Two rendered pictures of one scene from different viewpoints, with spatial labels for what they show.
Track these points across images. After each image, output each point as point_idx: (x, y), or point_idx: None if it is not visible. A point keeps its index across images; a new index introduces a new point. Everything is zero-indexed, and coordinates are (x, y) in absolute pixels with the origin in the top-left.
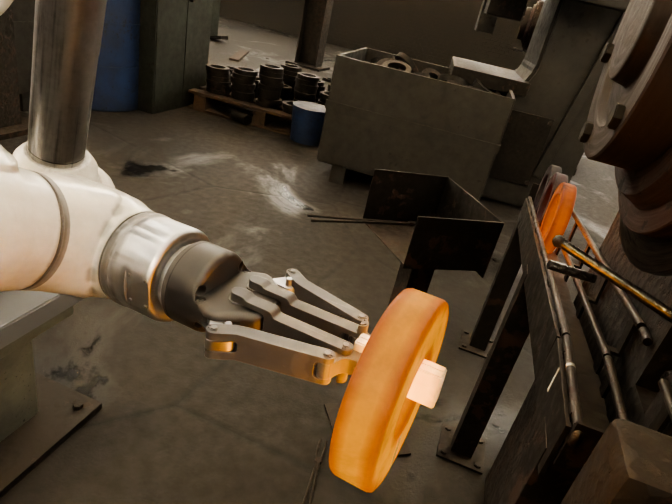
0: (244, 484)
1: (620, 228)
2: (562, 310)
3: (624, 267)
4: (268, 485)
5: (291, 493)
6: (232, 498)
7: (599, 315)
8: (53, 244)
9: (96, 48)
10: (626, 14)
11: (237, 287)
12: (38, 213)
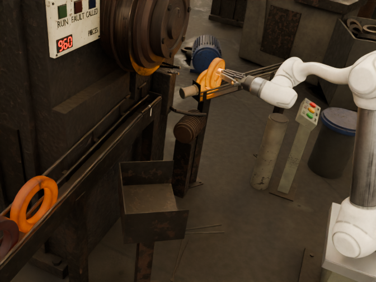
0: (208, 268)
1: (146, 75)
2: (131, 122)
3: (97, 117)
4: (197, 268)
5: (186, 264)
6: (212, 262)
7: (97, 137)
8: None
9: (355, 141)
10: (163, 29)
11: (243, 76)
12: (276, 73)
